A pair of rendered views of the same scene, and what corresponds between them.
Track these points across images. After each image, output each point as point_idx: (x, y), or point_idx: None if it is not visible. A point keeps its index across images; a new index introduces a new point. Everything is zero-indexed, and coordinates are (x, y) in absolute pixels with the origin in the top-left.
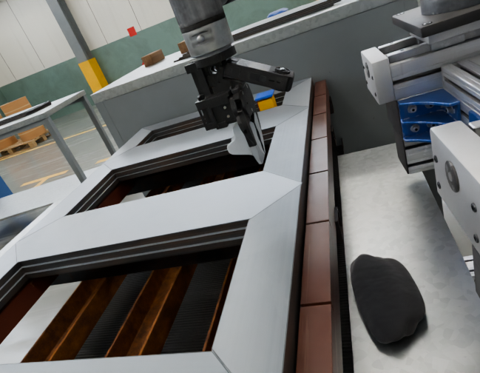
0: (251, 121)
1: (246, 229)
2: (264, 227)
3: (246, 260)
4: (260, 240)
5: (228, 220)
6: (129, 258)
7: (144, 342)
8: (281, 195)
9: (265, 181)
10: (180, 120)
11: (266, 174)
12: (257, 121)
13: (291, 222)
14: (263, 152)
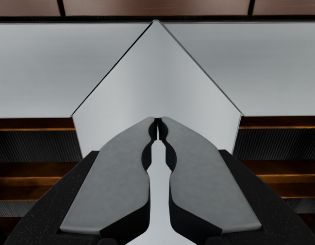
0: (141, 216)
1: (269, 114)
2: (283, 85)
3: None
4: None
5: (225, 148)
6: None
7: (257, 176)
8: (190, 65)
9: (120, 106)
10: None
11: (89, 108)
12: (90, 186)
13: (298, 35)
14: (170, 120)
